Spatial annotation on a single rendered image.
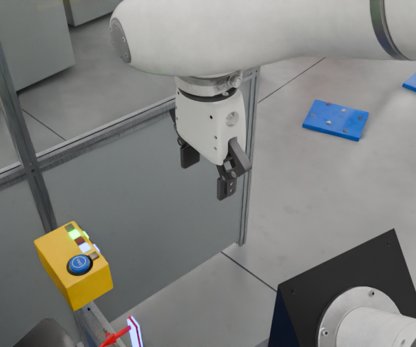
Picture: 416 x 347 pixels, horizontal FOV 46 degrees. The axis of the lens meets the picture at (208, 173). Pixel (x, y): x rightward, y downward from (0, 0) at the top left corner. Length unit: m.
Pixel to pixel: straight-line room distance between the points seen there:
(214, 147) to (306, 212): 2.06
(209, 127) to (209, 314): 1.69
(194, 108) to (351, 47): 0.28
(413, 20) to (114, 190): 1.43
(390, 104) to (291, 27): 3.19
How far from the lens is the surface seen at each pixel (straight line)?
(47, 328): 0.88
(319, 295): 0.94
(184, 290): 2.31
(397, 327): 0.86
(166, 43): 0.45
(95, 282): 1.10
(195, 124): 0.64
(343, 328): 0.94
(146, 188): 1.77
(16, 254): 1.66
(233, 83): 0.58
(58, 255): 1.12
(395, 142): 3.26
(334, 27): 0.38
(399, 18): 0.35
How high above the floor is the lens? 1.91
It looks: 43 degrees down
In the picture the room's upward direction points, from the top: straight up
